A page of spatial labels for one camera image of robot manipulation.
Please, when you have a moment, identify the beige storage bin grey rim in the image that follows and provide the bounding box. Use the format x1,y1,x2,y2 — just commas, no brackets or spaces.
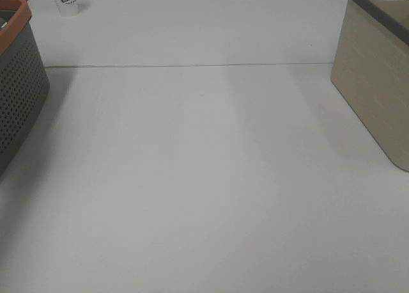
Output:
330,0,408,171

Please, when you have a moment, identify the grey perforated basket orange rim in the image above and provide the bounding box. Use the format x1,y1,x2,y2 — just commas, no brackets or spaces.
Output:
1,0,50,173

